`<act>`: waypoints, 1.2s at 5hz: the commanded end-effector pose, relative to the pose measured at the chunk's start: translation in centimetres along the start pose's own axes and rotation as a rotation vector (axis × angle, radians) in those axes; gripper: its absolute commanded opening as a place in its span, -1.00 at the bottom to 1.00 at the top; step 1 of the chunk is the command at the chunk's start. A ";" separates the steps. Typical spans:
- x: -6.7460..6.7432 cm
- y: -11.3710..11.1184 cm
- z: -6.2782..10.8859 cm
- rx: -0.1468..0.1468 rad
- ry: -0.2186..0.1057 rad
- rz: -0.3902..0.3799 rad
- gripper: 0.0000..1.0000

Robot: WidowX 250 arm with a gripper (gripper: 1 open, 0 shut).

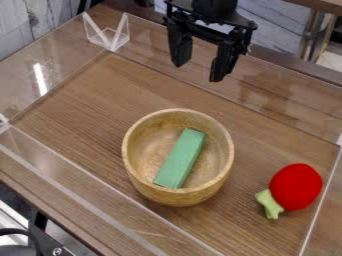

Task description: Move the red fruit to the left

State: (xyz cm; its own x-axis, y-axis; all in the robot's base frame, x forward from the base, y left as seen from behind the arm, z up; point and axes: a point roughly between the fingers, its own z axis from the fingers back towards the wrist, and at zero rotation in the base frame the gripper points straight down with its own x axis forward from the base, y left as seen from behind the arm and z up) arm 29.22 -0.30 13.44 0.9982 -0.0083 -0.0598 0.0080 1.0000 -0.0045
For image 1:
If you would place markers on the wooden bowl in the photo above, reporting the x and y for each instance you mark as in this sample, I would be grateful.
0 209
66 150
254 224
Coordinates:
147 144

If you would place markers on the metal table leg background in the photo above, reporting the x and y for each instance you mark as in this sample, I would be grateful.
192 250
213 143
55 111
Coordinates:
317 35

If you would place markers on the red plush strawberry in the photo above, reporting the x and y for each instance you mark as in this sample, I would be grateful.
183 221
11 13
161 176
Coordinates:
293 190

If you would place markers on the green rectangular block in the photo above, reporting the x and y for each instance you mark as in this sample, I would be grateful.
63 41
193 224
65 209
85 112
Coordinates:
181 159

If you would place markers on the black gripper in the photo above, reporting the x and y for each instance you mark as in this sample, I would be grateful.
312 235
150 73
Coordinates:
214 21

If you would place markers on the black table frame bracket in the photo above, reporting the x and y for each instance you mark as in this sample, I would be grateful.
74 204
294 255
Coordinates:
50 246

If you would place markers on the clear acrylic wall panel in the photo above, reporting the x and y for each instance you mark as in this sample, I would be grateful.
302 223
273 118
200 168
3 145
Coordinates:
109 220

